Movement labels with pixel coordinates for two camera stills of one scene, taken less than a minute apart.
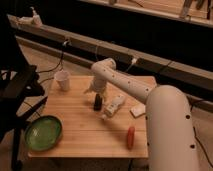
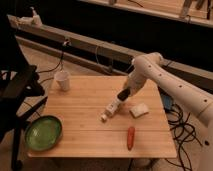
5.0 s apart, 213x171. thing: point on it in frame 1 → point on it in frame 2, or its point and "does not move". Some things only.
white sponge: [138, 110] does not move
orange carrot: [130, 137] does not move
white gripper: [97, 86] → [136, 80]
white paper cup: [62, 76] does not move
